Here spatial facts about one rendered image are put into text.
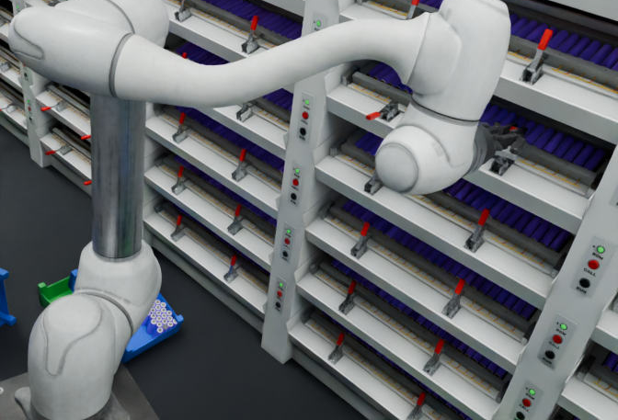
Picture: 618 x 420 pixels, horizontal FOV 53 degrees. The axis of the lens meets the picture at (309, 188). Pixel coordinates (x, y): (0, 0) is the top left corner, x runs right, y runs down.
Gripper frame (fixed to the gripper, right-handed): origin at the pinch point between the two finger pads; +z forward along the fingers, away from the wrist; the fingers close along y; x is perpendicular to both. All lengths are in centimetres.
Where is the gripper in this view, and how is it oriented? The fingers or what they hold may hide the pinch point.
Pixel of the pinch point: (511, 134)
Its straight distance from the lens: 123.2
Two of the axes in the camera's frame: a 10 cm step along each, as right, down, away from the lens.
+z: 6.3, -1.7, 7.6
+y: 7.4, 4.4, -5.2
